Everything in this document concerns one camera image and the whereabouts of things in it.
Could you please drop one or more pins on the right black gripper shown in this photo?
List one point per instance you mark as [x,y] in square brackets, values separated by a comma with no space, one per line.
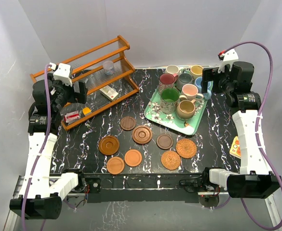
[208,75]

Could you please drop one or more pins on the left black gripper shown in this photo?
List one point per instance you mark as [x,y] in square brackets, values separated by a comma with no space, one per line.
[57,83]

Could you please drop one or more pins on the orange wooden shelf rack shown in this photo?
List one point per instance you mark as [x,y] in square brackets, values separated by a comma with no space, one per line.
[88,67]

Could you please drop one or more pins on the brown stoneware mug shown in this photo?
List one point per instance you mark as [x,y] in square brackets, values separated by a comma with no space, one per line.
[186,109]

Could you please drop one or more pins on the dark walnut coaster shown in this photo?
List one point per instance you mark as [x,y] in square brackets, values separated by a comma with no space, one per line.
[164,141]
[128,123]

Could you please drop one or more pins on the orange ringed wooden saucer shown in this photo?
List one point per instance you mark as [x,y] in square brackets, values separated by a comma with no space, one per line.
[109,145]

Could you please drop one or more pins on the green floral tray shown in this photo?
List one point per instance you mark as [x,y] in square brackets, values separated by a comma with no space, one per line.
[187,127]

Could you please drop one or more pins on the brown ringed wooden saucer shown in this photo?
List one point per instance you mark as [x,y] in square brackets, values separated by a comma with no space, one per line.
[142,134]

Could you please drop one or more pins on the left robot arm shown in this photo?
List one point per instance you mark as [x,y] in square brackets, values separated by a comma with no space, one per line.
[38,199]

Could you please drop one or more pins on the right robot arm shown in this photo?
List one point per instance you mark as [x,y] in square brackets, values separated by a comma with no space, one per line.
[255,178]

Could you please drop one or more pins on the clear plastic cup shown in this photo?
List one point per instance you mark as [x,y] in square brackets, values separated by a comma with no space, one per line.
[108,67]

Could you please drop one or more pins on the light wood coaster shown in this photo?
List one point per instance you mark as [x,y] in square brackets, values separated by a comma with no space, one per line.
[133,158]
[115,165]

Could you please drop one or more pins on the woven rattan coaster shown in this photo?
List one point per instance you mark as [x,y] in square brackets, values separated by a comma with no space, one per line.
[171,160]
[186,148]

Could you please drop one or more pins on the yellow mug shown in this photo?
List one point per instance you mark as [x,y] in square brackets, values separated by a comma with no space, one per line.
[196,71]

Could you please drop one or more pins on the blue mug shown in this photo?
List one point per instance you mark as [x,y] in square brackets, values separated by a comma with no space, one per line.
[208,94]

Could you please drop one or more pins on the yellow grey block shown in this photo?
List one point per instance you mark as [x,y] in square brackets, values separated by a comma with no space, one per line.
[86,111]

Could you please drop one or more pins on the red white small box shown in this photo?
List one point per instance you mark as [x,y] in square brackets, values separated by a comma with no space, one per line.
[72,117]

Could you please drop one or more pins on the grey mug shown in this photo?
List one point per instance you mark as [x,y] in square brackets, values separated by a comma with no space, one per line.
[183,79]

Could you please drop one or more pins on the pale pink mug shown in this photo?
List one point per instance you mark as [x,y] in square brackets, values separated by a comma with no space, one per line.
[190,92]

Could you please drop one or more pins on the white green small box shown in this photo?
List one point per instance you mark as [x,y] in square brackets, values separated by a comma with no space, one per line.
[109,93]

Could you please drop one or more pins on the white cream mug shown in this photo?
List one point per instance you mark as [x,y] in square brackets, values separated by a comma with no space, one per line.
[172,69]

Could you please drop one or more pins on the pink halloween mug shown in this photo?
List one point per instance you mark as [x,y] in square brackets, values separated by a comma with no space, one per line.
[167,80]

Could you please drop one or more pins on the green inside mug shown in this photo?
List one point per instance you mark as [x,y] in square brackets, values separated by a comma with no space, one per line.
[170,98]

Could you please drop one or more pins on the colourful card box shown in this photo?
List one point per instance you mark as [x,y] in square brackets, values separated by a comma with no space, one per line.
[235,148]

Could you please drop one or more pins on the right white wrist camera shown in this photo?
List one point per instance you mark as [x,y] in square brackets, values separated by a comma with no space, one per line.
[227,58]

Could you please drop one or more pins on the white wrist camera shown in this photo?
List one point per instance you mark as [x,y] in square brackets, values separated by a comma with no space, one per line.
[227,58]
[63,74]

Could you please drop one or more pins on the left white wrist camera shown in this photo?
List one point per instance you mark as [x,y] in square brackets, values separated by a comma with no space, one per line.
[63,74]

